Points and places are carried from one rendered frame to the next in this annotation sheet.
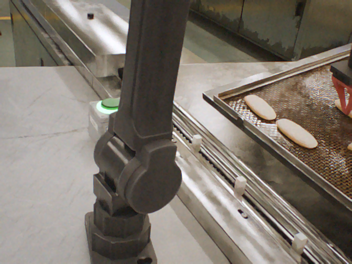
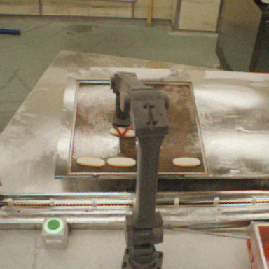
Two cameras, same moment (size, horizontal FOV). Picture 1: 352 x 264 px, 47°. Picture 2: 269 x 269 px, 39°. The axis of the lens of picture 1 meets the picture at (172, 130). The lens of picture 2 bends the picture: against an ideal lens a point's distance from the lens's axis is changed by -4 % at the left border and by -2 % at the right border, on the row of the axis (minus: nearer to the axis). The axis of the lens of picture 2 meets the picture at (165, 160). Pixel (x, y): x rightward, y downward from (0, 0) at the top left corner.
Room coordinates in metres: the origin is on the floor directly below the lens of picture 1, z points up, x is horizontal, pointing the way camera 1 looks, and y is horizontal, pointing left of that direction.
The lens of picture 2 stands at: (0.16, 0.65, 1.83)
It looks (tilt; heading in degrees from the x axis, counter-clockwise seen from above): 42 degrees down; 291
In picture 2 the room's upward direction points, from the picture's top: 7 degrees clockwise
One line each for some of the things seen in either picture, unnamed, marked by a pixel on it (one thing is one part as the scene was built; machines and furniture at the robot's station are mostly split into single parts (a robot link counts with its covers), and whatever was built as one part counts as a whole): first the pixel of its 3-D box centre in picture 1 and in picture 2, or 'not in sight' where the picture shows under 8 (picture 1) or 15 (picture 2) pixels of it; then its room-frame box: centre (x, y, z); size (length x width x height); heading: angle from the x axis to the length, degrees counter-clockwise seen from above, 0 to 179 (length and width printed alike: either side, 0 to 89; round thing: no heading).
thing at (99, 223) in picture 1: (119, 223); (143, 256); (0.42, 0.06, 0.86); 0.12 x 0.09 x 0.08; 20
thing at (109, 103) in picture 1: (111, 106); (53, 225); (0.70, 0.12, 0.90); 0.04 x 0.04 x 0.02
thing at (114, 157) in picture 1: (133, 173); (141, 235); (0.44, 0.05, 0.94); 0.09 x 0.05 x 0.10; 128
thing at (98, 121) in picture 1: (111, 131); (55, 235); (0.70, 0.12, 0.84); 0.08 x 0.08 x 0.11; 31
